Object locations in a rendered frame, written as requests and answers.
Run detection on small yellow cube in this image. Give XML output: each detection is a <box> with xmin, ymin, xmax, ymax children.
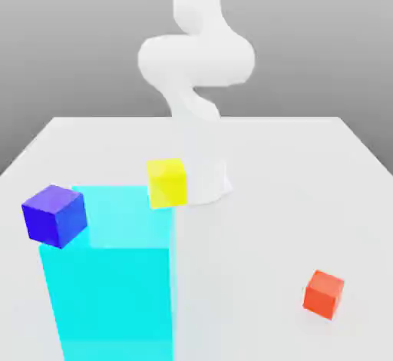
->
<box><xmin>146</xmin><ymin>157</ymin><xmax>189</xmax><ymax>210</ymax></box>

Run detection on small blue cube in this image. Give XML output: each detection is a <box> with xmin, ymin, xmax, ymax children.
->
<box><xmin>21</xmin><ymin>184</ymin><xmax>89</xmax><ymax>250</ymax></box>

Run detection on small orange cube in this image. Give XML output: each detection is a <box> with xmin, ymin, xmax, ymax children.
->
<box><xmin>302</xmin><ymin>269</ymin><xmax>345</xmax><ymax>321</ymax></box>

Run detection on large cyan box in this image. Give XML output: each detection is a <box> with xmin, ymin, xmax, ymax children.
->
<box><xmin>38</xmin><ymin>184</ymin><xmax>177</xmax><ymax>361</ymax></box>

